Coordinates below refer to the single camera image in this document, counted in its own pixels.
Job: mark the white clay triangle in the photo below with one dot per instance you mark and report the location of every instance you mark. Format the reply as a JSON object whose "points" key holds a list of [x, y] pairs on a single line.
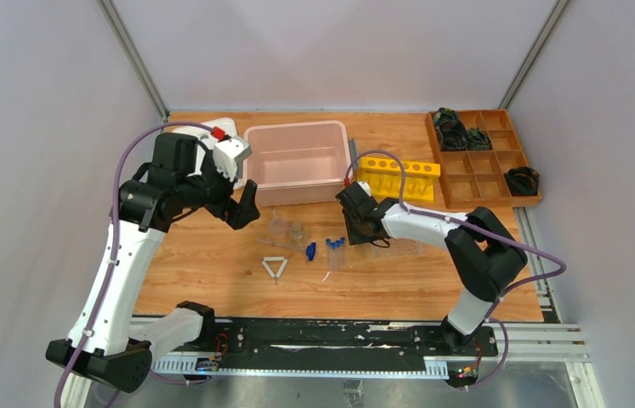
{"points": [[275, 267]]}

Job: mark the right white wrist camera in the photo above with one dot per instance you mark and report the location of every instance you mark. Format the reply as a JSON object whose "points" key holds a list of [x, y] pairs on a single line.
{"points": [[365, 186]]}

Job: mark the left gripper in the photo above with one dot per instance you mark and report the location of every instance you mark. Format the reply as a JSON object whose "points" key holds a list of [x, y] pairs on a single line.
{"points": [[226, 199]]}

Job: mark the small glass flask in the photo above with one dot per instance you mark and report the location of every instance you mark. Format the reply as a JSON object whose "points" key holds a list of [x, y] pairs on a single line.
{"points": [[299, 234]]}

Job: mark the rolled black tie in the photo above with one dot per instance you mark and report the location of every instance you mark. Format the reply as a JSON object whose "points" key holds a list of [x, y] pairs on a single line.
{"points": [[522, 181]]}

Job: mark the rolled dark tie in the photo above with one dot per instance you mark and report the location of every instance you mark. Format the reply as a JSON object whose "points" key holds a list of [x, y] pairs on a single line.
{"points": [[451, 133]]}

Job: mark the clear syringe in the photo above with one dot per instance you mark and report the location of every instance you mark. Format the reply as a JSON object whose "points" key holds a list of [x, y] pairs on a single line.
{"points": [[291, 247]]}

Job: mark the rolled green tie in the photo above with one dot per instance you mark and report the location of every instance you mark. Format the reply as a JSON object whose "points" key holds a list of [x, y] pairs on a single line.
{"points": [[478, 140]]}

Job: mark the blue capped tube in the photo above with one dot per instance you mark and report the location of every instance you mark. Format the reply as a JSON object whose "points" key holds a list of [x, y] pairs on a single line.
{"points": [[334, 256], [337, 255], [341, 253], [329, 259]]}

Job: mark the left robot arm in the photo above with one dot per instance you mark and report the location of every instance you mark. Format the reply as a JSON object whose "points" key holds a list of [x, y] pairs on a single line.
{"points": [[185, 173]]}

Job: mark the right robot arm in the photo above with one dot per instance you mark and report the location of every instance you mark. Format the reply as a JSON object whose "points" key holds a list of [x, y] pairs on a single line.
{"points": [[486, 257]]}

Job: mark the blue clip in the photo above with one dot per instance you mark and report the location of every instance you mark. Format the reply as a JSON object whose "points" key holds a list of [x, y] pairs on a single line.
{"points": [[310, 251]]}

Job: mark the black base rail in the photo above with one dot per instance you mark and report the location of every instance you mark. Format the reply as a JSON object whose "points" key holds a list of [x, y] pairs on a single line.
{"points": [[349, 349]]}

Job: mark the wooden compartment tray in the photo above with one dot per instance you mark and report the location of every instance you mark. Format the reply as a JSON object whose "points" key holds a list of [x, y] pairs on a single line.
{"points": [[477, 178]]}

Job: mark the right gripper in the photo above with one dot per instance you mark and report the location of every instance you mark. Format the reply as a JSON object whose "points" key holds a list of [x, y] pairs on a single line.
{"points": [[354, 237]]}

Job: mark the clear acrylic tube rack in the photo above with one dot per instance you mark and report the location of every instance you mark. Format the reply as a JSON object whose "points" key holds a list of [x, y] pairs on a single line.
{"points": [[395, 248]]}

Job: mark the yellow test tube rack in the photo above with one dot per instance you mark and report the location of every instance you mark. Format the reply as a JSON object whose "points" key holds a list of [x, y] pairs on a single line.
{"points": [[384, 178]]}

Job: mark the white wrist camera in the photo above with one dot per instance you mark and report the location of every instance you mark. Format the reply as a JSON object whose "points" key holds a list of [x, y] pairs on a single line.
{"points": [[365, 186], [229, 155]]}

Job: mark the pink plastic bin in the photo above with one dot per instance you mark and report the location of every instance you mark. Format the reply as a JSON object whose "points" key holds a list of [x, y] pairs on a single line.
{"points": [[297, 163]]}

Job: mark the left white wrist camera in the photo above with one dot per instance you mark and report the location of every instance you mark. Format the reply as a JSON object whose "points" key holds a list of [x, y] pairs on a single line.
{"points": [[229, 155]]}

